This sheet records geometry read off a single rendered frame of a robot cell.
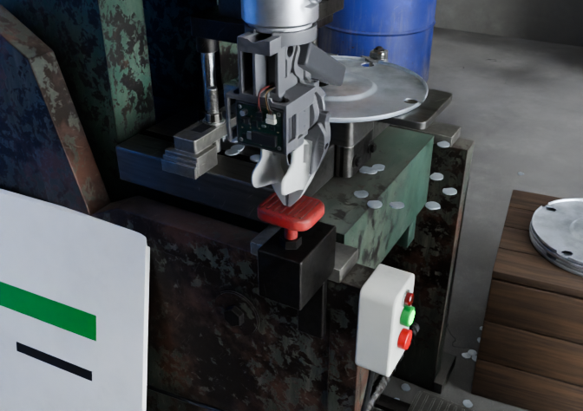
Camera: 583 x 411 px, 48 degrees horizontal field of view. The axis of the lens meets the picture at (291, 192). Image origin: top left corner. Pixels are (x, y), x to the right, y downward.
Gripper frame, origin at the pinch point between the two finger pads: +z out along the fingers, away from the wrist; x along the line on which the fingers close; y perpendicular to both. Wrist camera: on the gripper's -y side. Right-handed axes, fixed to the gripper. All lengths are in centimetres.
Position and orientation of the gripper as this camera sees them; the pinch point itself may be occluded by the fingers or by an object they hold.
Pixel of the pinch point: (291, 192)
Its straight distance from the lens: 75.1
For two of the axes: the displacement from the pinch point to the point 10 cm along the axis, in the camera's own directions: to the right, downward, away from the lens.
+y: -4.9, 4.3, -7.6
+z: 0.0, 8.7, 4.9
